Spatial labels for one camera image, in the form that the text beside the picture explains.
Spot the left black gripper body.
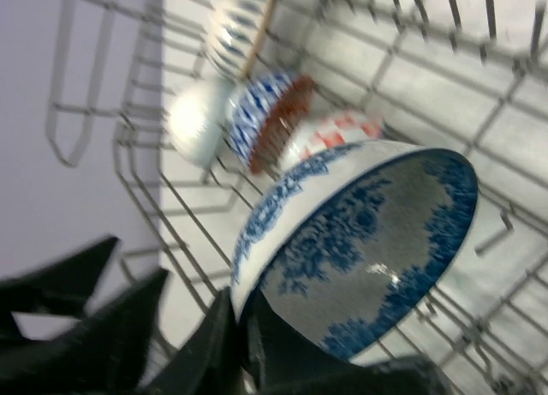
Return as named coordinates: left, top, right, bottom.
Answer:
left=1, top=236, right=169, bottom=394

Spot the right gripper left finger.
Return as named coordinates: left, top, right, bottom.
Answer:
left=145, top=288, right=240, bottom=395

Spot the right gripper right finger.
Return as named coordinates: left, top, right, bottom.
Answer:
left=247, top=293, right=453, bottom=395

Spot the blue floral pattern bowl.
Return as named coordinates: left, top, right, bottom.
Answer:
left=230, top=141, right=479, bottom=361

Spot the red lattice pattern bowl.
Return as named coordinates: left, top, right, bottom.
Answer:
left=277, top=110, right=384, bottom=171

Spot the blue zigzag pattern bowl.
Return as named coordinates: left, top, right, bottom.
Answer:
left=228, top=69, right=315, bottom=175

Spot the white bowl with dark stripes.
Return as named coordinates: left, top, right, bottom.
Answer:
left=205, top=0, right=275, bottom=80

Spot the grey wire dish rack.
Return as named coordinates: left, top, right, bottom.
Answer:
left=46, top=0, right=547, bottom=394

